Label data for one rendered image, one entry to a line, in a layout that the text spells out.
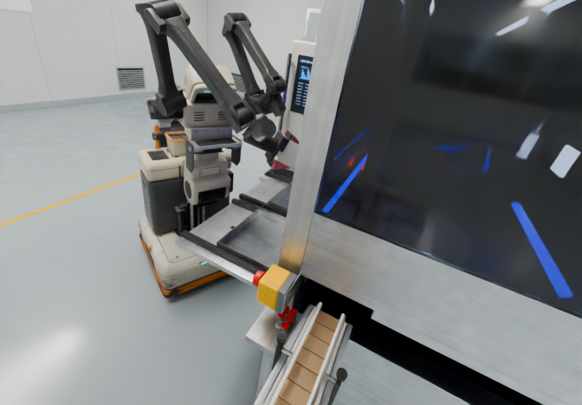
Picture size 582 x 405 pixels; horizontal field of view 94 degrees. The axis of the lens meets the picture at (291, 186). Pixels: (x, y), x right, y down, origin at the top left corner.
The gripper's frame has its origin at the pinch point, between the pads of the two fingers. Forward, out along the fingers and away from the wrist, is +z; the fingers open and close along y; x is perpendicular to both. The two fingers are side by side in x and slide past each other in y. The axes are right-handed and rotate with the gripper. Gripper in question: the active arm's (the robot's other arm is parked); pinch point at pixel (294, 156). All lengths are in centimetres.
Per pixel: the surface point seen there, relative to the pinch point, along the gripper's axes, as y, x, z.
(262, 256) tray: -32.2, -19.0, -0.9
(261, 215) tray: -29.5, 3.6, 3.7
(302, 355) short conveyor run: -28, -56, -3
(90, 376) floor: -141, 5, -30
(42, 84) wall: -178, 466, -188
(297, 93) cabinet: 18, 68, 19
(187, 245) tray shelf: -42.1, -8.9, -22.7
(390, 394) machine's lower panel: -33, -63, 27
